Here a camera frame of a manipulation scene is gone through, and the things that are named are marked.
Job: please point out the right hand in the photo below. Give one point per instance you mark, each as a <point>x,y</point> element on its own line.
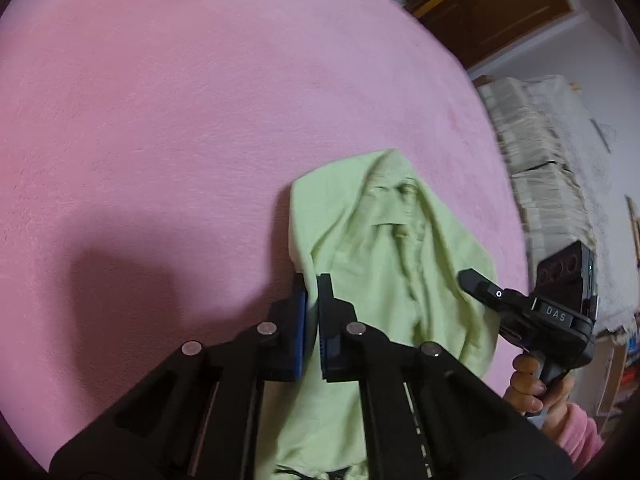
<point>528,394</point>

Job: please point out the pink bed blanket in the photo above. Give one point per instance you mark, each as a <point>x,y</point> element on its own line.
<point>147,147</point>

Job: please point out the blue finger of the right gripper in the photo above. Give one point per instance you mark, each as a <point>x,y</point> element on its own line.
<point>481,289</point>

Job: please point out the green and black hooded jacket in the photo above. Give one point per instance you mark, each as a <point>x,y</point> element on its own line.
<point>393,250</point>

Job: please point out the brown wooden cabinet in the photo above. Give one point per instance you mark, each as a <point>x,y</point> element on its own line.
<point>473,30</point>

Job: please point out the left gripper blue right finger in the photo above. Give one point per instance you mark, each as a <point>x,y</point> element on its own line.
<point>334,315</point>

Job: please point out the pink sleeve forearm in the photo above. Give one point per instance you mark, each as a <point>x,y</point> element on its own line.
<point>574,431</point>

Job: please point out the grey beige folded bedding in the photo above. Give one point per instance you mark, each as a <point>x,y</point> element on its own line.
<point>560,172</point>

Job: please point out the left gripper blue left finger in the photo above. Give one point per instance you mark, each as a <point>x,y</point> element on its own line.
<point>286,355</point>

